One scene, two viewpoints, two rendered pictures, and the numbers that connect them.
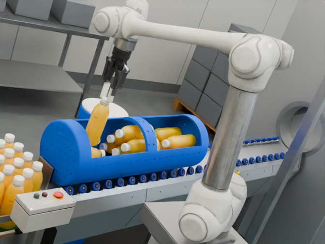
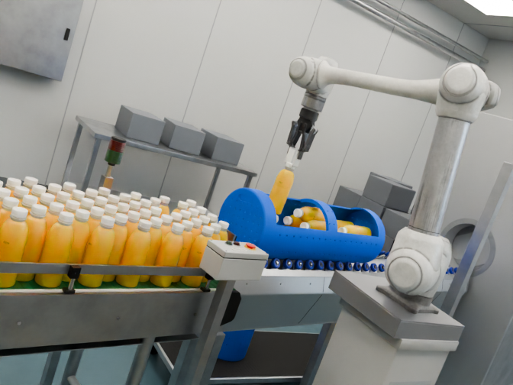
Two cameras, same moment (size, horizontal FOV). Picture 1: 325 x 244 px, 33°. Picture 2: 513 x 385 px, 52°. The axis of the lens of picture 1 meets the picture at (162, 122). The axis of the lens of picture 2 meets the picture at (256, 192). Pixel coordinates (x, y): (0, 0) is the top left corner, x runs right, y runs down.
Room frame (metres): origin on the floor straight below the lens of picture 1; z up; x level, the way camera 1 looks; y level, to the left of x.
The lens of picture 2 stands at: (-0.01, 0.09, 1.59)
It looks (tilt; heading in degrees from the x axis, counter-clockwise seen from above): 10 degrees down; 7
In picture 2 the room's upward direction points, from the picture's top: 19 degrees clockwise
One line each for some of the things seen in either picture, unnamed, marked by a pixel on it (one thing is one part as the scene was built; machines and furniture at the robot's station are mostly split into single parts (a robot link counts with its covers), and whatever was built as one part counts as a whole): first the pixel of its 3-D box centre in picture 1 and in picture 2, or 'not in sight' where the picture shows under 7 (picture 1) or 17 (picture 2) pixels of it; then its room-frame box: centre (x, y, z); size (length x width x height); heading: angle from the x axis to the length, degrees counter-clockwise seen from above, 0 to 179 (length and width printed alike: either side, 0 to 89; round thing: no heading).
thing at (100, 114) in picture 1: (97, 122); (281, 189); (2.13, 0.26, 1.27); 0.07 x 0.07 x 0.19
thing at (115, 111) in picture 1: (105, 109); not in sight; (2.89, 0.33, 1.03); 0.28 x 0.28 x 0.01
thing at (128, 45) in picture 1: (125, 41); (313, 103); (2.13, 0.26, 1.64); 0.09 x 0.09 x 0.06
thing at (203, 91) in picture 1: (242, 88); (385, 234); (6.20, -0.73, 0.59); 1.20 x 0.80 x 1.19; 42
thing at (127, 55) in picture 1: (119, 58); (306, 121); (2.13, 0.26, 1.56); 0.08 x 0.07 x 0.09; 52
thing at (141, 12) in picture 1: (132, 16); (321, 76); (2.12, 0.26, 1.75); 0.13 x 0.11 x 0.16; 160
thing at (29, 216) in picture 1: (43, 209); (234, 260); (1.70, 0.29, 1.05); 0.20 x 0.10 x 0.10; 142
